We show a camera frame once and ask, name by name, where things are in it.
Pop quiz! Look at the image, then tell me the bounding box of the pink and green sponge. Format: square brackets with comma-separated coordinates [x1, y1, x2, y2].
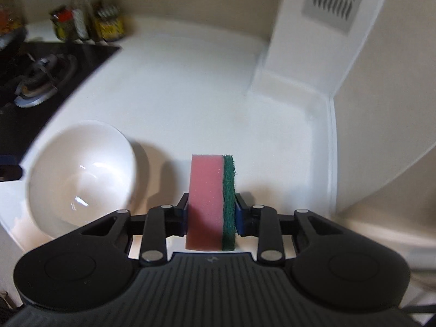
[186, 155, 236, 252]

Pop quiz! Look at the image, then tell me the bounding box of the white ceramic bowl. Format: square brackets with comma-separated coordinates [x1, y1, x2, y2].
[27, 119, 138, 240]

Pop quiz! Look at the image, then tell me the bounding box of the silver gas burner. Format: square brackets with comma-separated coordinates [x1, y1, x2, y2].
[14, 54, 77, 108]

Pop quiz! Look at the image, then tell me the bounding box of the black glass stove top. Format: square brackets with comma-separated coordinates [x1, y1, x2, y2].
[1, 42, 120, 163]

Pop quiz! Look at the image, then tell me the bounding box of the yellow label sauce jar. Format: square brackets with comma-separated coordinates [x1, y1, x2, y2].
[97, 5, 125, 42]

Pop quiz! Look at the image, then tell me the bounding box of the black cap dark bottle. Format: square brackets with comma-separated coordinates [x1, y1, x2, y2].
[85, 0, 102, 42]

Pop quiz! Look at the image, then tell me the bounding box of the red label sauce jar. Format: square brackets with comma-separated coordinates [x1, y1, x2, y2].
[50, 5, 78, 41]

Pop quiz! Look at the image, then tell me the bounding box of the yellow cap clear bottle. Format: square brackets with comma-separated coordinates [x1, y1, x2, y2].
[70, 0, 90, 41]

